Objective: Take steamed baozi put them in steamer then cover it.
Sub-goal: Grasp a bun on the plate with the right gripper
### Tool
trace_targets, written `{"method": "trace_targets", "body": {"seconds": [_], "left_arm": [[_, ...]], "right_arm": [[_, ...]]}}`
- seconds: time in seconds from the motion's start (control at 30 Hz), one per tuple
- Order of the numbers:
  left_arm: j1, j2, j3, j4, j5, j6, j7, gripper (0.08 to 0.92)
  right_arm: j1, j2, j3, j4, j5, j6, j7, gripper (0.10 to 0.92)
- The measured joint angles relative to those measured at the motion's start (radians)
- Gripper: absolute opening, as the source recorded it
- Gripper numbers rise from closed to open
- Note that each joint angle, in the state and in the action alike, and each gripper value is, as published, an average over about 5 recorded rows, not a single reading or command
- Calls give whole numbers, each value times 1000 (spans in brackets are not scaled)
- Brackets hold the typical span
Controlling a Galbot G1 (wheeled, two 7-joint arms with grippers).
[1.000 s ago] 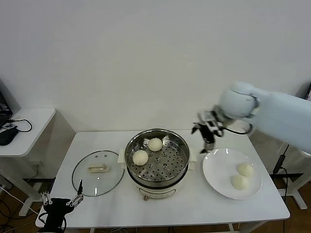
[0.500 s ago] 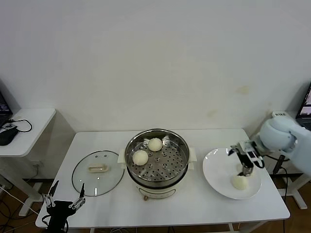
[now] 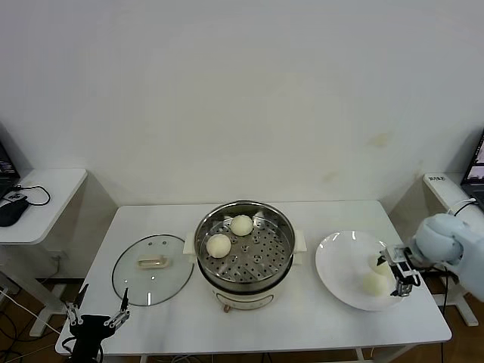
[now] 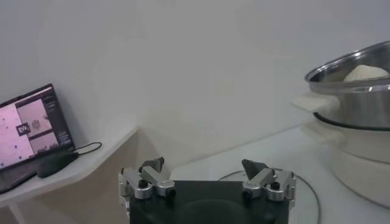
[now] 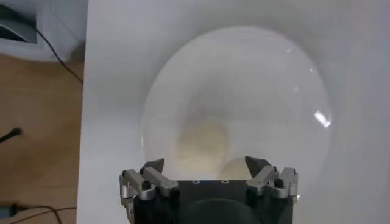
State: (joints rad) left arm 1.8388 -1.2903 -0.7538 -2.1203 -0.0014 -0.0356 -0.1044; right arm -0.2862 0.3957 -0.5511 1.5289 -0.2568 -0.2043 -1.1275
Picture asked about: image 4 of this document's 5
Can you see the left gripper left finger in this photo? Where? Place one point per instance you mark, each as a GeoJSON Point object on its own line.
{"type": "Point", "coordinates": [158, 178]}

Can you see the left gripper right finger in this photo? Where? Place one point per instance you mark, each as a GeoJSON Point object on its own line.
{"type": "Point", "coordinates": [259, 178]}

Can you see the white steamed baozi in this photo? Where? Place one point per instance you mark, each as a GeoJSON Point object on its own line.
{"type": "Point", "coordinates": [365, 73]}

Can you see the steel steamer pot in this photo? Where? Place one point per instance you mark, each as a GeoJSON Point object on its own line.
{"type": "Point", "coordinates": [359, 170]}

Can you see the perforated steel steamer basket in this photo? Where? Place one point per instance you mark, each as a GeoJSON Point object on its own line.
{"type": "Point", "coordinates": [359, 103]}

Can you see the black laptop beside mouse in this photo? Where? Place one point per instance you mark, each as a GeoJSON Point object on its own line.
{"type": "Point", "coordinates": [30, 128]}

